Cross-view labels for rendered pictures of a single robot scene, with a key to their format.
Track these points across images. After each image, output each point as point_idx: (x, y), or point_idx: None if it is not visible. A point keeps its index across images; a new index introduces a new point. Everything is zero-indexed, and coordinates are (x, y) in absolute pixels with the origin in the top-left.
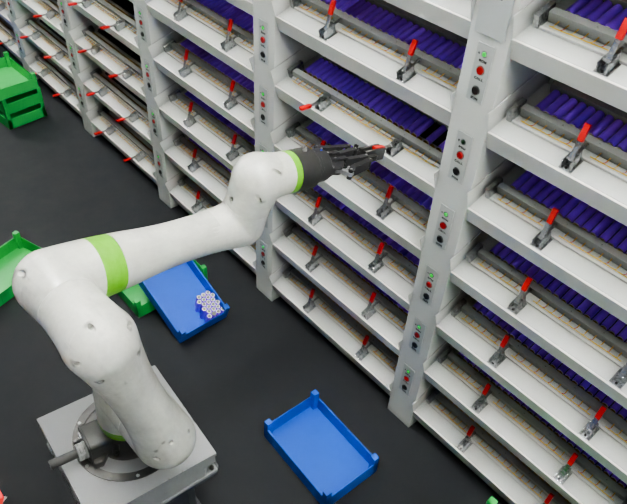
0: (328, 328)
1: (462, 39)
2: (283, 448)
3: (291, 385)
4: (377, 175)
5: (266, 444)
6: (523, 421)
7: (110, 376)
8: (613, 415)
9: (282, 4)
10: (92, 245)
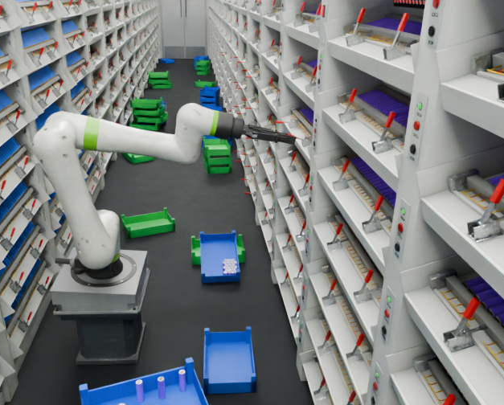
0: (287, 300)
1: None
2: (204, 347)
3: (245, 326)
4: None
5: (202, 347)
6: (345, 369)
7: (44, 157)
8: None
9: (288, 67)
10: (87, 117)
